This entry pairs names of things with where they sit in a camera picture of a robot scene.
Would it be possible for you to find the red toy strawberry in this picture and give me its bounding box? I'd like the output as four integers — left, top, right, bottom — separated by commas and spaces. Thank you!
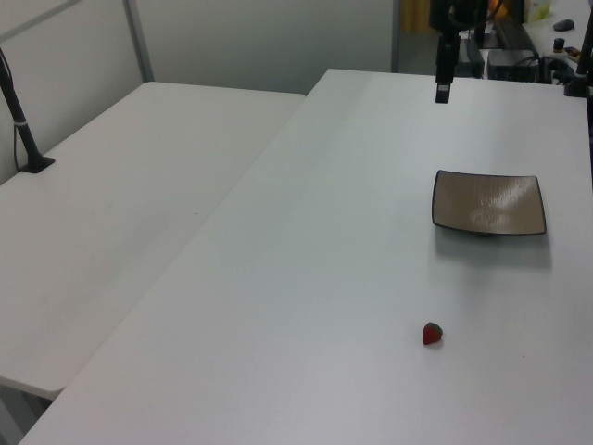
422, 321, 445, 347

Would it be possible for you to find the black keyboard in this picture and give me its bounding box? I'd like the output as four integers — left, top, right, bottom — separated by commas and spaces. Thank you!
491, 19, 541, 51

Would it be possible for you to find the black clamped camera stand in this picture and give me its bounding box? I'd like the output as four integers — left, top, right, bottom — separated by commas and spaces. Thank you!
562, 0, 593, 98

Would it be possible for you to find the black camera pole, white band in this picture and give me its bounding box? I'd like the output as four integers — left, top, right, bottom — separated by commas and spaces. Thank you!
0, 46, 57, 174

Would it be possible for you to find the large black electronics box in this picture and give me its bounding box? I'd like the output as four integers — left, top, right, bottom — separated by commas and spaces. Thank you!
486, 47, 542, 82

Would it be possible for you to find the small black power brick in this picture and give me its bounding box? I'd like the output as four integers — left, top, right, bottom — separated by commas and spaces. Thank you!
455, 39, 486, 78

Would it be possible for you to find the brown square ceramic plate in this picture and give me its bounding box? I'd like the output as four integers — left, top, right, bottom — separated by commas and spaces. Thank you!
431, 169, 548, 239

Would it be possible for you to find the thin black vertical pole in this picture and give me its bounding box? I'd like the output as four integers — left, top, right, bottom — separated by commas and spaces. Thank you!
473, 0, 487, 48

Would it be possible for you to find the white side table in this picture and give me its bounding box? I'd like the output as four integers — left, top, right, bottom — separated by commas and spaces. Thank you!
0, 81, 308, 445

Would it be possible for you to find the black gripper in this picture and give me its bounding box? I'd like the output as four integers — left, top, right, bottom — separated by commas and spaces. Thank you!
429, 0, 474, 105

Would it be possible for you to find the green and white box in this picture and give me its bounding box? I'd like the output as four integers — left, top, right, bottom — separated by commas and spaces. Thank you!
524, 0, 553, 23

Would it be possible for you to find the yellow board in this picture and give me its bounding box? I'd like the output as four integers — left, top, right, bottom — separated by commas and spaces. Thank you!
400, 0, 432, 34

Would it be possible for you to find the black cable bundle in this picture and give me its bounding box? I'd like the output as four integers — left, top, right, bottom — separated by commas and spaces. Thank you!
539, 55, 576, 85

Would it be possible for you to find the grey metal partition post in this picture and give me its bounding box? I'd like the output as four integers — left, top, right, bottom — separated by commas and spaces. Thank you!
390, 0, 402, 73
121, 0, 156, 84

